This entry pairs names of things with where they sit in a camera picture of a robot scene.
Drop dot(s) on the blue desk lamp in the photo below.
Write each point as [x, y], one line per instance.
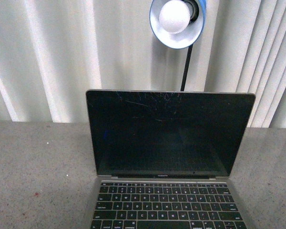
[178, 24]

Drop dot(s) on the silver laptop with black keyboard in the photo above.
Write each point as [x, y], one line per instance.
[163, 159]

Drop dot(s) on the white vertical blinds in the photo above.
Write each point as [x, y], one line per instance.
[53, 51]

